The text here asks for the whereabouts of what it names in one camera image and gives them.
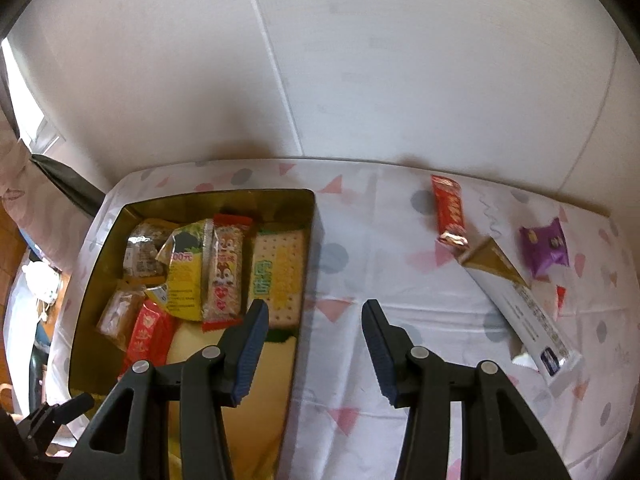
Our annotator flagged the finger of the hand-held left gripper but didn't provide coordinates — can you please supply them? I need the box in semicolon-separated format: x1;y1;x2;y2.
47;392;96;427

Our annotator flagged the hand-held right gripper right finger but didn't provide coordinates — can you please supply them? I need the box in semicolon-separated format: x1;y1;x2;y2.
361;299;573;480

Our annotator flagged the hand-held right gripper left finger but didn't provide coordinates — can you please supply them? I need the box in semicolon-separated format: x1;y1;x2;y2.
57;299;271;480

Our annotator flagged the red cartoon snack packet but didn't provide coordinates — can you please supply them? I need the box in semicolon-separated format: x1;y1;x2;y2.
201;213;253;332

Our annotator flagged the gold tin box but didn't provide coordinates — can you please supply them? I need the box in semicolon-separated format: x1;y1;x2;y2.
67;188;326;480

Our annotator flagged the green yellow cracker packet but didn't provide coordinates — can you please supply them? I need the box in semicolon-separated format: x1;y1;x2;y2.
247;227;307;331

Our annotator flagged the yellow snack packet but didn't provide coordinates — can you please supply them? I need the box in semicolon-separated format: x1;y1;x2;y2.
145;219;216;321

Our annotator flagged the large red snack packet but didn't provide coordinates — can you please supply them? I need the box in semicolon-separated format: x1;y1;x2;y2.
118;300;176;378

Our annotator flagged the orange brown pastry packet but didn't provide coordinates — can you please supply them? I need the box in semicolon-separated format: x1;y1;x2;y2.
96;287;147;351

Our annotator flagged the clear nut bar packet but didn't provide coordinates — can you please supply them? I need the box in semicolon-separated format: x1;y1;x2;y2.
122;219;178;281

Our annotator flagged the printed white tablecloth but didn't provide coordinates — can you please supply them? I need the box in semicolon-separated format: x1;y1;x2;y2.
50;157;631;480

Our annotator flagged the white rounded object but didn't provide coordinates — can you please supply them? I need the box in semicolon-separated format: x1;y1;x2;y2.
22;260;63;306

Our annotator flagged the long white snack packet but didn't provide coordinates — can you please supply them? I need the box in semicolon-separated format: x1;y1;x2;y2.
457;236;585;387

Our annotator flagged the small red snack packet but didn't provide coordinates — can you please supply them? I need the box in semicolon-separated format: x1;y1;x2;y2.
431;175;471;252

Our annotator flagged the wooden side desk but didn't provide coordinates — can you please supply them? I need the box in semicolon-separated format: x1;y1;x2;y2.
0;205;31;271

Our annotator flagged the purple snack packet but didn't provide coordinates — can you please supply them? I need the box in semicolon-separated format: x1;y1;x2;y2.
518;222;571;281

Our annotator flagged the pink patterned curtain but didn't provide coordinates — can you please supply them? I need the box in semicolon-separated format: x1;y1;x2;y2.
0;125;51;241

